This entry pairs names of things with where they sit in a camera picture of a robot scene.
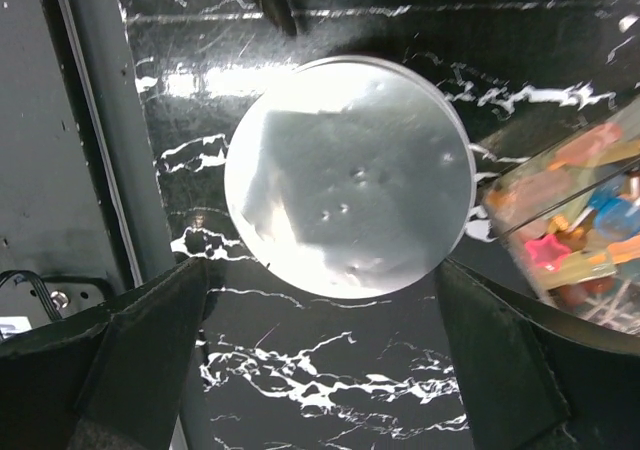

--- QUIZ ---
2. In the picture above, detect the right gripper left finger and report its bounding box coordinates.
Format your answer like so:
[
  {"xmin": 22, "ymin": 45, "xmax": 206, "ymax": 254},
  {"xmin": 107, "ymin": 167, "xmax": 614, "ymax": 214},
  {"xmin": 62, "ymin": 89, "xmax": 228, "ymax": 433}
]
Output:
[{"xmin": 1, "ymin": 258, "xmax": 208, "ymax": 449}]

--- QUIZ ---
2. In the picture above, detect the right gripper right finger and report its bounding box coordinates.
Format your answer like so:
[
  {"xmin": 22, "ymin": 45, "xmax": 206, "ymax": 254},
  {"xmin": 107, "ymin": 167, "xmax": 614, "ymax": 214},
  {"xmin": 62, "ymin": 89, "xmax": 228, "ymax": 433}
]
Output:
[{"xmin": 436, "ymin": 259, "xmax": 639, "ymax": 449}]

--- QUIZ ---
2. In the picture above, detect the round clear jar lid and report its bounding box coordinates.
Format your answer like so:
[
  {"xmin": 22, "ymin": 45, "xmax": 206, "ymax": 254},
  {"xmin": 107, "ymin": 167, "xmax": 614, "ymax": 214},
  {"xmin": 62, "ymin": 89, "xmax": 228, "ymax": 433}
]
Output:
[{"xmin": 224, "ymin": 55, "xmax": 476, "ymax": 300}]

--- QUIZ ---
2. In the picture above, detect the clear acrylic candy tray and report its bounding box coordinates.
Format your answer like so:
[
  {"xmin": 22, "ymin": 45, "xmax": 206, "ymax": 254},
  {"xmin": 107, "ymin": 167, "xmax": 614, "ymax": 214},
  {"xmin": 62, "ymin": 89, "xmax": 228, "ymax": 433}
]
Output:
[{"xmin": 483, "ymin": 100, "xmax": 639, "ymax": 336}]

